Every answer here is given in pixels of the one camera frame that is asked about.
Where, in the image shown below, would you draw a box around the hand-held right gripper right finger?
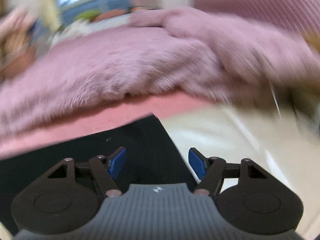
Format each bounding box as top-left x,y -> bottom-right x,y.
188,147 -> 270,197

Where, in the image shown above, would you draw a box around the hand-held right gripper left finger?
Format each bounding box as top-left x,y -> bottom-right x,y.
47,147 -> 127,198

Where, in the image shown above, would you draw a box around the black pants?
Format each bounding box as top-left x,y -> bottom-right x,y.
0,114 -> 201,236

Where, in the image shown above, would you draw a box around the pink plush bed sheet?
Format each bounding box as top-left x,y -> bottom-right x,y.
0,90 -> 217,161

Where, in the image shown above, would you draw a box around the cream leather sofa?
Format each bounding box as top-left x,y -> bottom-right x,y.
155,100 -> 320,240

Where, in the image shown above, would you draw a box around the pink fluffy blanket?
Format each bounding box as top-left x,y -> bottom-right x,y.
0,6 -> 320,140

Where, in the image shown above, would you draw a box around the colourful printed cloth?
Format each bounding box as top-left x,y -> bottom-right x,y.
72,6 -> 140,24

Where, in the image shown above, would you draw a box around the mauve quilted cushion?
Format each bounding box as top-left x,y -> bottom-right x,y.
194,0 -> 320,34

